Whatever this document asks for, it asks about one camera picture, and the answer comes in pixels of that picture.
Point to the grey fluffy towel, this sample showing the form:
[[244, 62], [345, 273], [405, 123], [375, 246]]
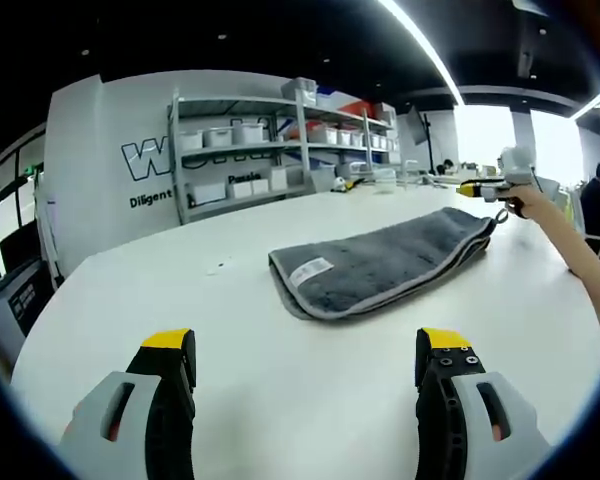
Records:
[[380, 265]]

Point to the spare gripper with yellow tips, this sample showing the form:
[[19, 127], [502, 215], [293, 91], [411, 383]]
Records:
[[342, 184]]

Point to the long ceiling light strip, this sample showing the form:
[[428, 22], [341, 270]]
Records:
[[425, 45]]

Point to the dark cabinet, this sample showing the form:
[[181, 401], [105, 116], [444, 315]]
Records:
[[15, 305]]

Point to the grey metal shelf rack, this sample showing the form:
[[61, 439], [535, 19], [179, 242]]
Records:
[[300, 150]]

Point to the row of white storage bins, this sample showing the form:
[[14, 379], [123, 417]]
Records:
[[230, 135]]

